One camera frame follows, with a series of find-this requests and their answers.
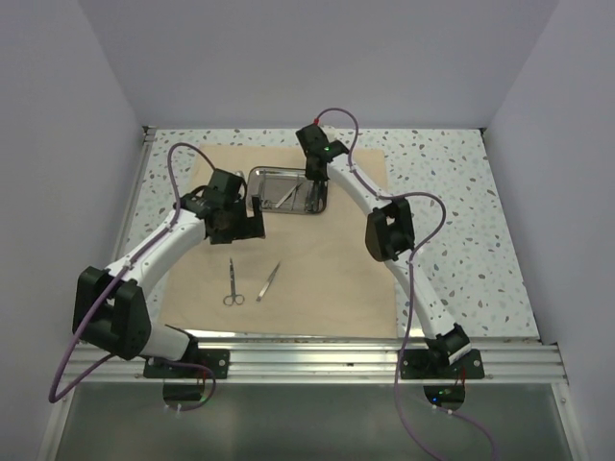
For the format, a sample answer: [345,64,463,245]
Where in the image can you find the steel tweezers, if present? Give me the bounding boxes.
[274,182,302,209]
[256,261,282,303]

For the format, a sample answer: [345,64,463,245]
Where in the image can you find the steel surgical scissors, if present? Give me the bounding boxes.
[223,257,245,306]

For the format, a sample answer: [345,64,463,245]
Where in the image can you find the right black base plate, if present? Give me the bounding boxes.
[401,349,485,380]

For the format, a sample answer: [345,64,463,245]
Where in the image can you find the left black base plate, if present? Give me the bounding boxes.
[143,349,230,379]

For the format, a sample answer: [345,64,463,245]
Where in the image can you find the steel scalpel handle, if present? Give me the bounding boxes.
[305,181,322,214]

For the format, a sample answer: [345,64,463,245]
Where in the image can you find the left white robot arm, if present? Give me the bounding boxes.
[72,169,265,377]

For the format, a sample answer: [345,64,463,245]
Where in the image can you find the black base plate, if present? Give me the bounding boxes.
[401,349,485,380]
[143,349,230,379]

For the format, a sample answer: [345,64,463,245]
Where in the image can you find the stainless steel instrument tray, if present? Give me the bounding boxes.
[247,166,328,215]

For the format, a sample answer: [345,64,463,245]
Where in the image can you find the beige surgical wrap cloth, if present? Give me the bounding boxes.
[157,142,400,339]

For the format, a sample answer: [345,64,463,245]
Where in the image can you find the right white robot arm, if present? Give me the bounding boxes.
[296,123,471,377]

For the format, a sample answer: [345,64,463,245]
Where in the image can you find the aluminium mounting rail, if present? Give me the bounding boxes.
[61,338,573,385]

